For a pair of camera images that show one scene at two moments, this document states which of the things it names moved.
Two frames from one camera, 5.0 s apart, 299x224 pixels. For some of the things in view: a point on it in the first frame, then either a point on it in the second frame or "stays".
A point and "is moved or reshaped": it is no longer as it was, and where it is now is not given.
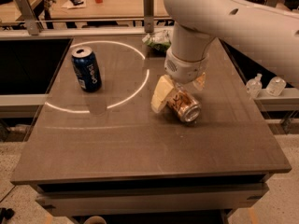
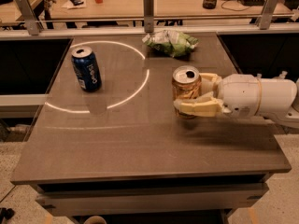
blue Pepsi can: x=87 y=68 stays
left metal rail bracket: x=28 y=14 stays
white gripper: x=184 y=69 → x=240 y=93
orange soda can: x=184 y=105 is moved or reshaped
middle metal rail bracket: x=149 y=11 stays
